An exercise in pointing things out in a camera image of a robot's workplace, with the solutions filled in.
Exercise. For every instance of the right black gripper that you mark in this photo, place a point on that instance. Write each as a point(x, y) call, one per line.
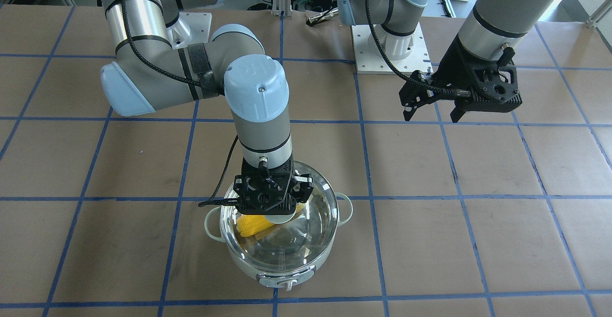
point(303, 188)

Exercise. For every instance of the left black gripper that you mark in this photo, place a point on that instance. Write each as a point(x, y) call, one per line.
point(453, 67)

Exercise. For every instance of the yellow corn cob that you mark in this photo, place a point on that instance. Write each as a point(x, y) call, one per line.
point(250, 225)

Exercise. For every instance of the pale green cooking pot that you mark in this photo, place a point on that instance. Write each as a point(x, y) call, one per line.
point(279, 240)

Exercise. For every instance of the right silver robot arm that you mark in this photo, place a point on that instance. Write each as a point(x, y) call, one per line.
point(150, 74)

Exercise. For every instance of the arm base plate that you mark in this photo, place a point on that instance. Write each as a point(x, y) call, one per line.
point(189, 28)
point(407, 53)

